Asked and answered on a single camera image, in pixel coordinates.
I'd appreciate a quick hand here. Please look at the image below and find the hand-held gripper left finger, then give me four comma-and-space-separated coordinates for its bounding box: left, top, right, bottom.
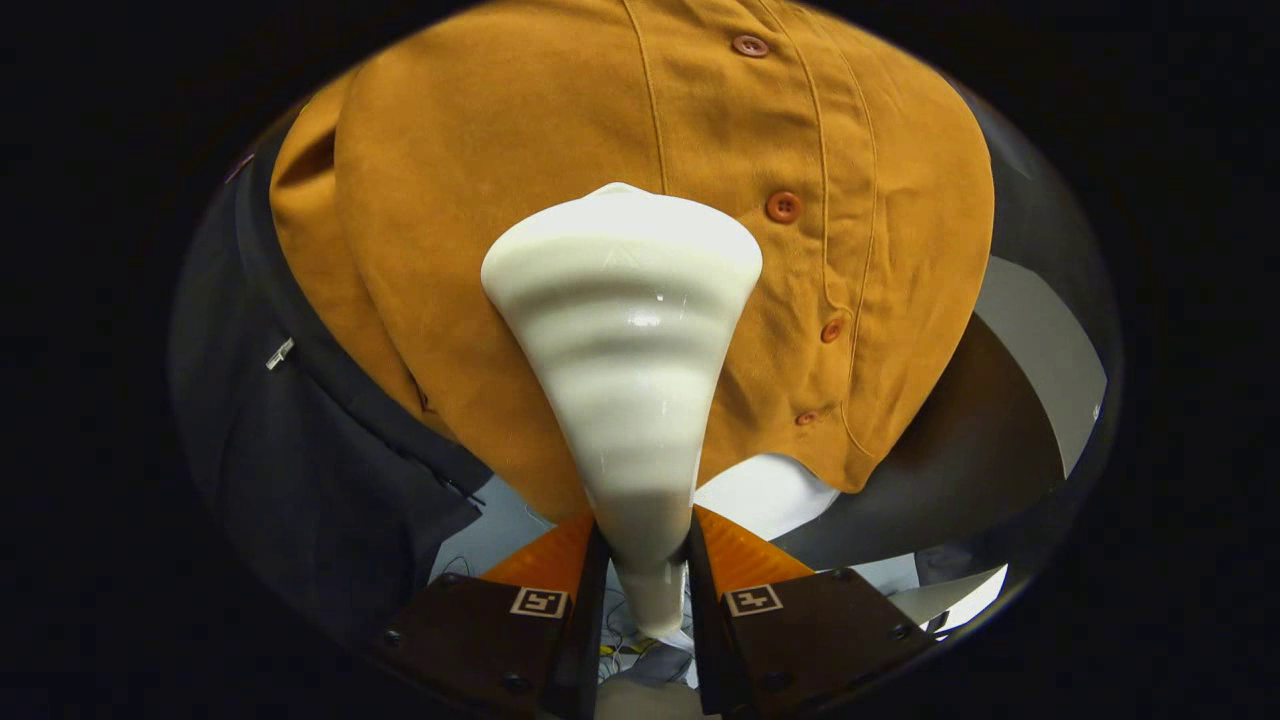
383, 513, 611, 720

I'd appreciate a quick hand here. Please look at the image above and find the orange button-up shirt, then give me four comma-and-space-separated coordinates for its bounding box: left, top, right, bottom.
270, 0, 996, 523

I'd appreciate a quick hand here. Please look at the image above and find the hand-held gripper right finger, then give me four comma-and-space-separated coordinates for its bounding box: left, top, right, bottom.
685, 505, 938, 717

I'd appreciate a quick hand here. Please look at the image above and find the white mannequin torso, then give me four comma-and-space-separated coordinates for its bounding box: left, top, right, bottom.
693, 453, 841, 541

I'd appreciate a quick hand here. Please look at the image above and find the black backdrop cloth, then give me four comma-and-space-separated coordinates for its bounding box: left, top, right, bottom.
168, 75, 1119, 646

